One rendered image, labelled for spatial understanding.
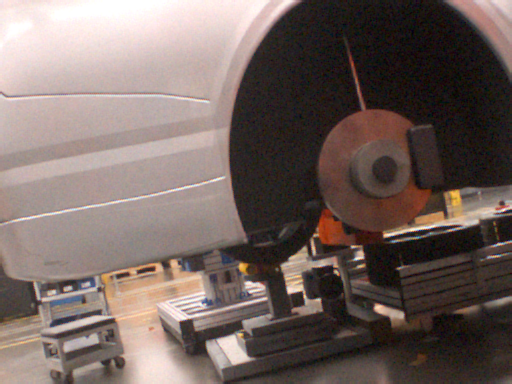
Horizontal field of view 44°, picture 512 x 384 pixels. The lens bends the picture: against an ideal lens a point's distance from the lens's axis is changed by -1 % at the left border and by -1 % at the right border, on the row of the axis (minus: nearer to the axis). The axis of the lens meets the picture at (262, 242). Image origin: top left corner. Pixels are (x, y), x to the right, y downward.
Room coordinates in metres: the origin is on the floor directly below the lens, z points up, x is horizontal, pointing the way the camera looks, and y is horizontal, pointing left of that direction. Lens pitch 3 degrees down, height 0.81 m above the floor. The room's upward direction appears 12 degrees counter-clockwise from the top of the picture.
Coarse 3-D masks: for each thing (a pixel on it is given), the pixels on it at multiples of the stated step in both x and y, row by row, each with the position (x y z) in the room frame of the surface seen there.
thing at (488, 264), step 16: (448, 256) 3.15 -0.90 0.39; (464, 256) 3.15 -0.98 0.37; (480, 256) 3.16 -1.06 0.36; (496, 256) 3.19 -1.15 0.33; (400, 272) 3.09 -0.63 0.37; (416, 272) 3.10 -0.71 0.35; (432, 272) 3.11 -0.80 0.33; (448, 272) 3.13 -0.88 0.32; (464, 272) 3.14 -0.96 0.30; (480, 272) 3.15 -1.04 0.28; (400, 288) 3.09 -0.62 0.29; (416, 288) 3.09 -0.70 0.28; (480, 288) 3.15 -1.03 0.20
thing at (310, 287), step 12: (324, 264) 3.60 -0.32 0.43; (312, 276) 3.65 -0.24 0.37; (324, 276) 3.48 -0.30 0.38; (336, 276) 3.49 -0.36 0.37; (312, 288) 3.65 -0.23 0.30; (324, 288) 3.47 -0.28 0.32; (336, 288) 3.48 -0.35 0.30; (312, 300) 3.69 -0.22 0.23; (324, 300) 3.75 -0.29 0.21; (336, 300) 3.53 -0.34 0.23; (324, 312) 3.75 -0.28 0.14; (336, 312) 3.55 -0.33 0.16
